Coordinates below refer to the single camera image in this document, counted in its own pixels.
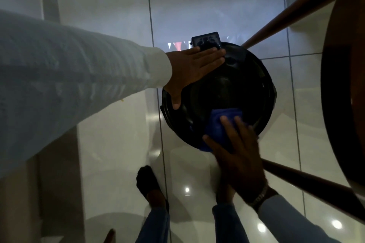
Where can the person's leg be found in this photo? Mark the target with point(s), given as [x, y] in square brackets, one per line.
[155, 224]
[231, 223]

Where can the person's right forearm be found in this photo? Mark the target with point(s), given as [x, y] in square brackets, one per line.
[288, 223]

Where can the person's right thumb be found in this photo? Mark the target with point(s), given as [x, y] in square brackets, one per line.
[214, 147]

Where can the blue cleaning cloth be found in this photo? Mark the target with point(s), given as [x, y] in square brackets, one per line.
[216, 126]

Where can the person's right hand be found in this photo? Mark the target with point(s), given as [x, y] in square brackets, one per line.
[242, 163]

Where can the person's right leg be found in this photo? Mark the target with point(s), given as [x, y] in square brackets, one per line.
[231, 223]

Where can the person's left thumb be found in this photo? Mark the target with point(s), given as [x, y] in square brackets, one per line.
[176, 100]

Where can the person's left leg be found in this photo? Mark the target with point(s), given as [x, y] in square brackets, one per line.
[155, 224]

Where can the round brown wooden table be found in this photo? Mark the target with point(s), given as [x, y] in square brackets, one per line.
[342, 80]

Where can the person's left forearm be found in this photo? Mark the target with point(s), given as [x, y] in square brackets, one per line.
[71, 80]

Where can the person's right middle finger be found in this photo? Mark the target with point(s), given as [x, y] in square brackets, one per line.
[241, 129]

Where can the person's left hand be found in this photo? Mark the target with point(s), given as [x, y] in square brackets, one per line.
[188, 66]

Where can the black sock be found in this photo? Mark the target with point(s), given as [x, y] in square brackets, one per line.
[147, 180]

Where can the silver metal wristwatch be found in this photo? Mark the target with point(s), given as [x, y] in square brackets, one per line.
[259, 196]

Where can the black round trash bin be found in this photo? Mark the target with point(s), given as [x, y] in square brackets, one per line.
[236, 86]

